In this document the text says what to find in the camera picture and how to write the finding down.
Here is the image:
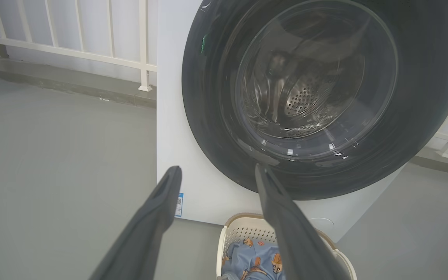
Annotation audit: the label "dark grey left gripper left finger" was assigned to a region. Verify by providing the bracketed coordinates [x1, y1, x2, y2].
[89, 166, 182, 280]

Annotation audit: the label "cream perforated laundry basket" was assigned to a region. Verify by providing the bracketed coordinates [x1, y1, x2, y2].
[216, 213, 357, 280]

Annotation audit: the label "round white filter cover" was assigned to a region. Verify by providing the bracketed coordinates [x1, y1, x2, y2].
[310, 217, 334, 231]

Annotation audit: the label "blue clothes with orange print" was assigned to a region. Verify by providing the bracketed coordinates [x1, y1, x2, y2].
[221, 238, 287, 280]

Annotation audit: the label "white washing machine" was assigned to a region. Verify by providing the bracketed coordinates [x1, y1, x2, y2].
[156, 0, 448, 243]

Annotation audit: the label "black round glass machine door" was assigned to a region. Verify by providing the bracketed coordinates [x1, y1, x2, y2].
[182, 0, 448, 201]

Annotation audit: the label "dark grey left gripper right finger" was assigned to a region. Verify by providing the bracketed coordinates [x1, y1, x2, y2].
[255, 163, 352, 280]

